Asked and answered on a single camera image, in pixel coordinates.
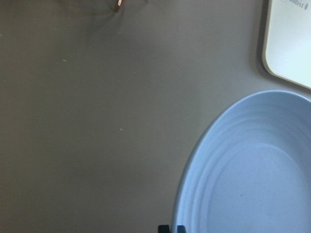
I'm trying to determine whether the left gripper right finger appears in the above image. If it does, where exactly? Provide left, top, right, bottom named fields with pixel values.
left=176, top=225, right=186, bottom=233

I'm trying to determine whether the blue plate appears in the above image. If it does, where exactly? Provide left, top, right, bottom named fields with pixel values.
left=171, top=90, right=311, bottom=233

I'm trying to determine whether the copper wire bottle rack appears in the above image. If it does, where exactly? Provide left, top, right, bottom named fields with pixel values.
left=115, top=0, right=125, bottom=12

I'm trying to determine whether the cream rabbit tray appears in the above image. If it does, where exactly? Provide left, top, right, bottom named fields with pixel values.
left=262, top=0, right=311, bottom=89

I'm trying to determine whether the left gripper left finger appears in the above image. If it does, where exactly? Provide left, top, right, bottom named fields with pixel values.
left=157, top=225, right=170, bottom=233

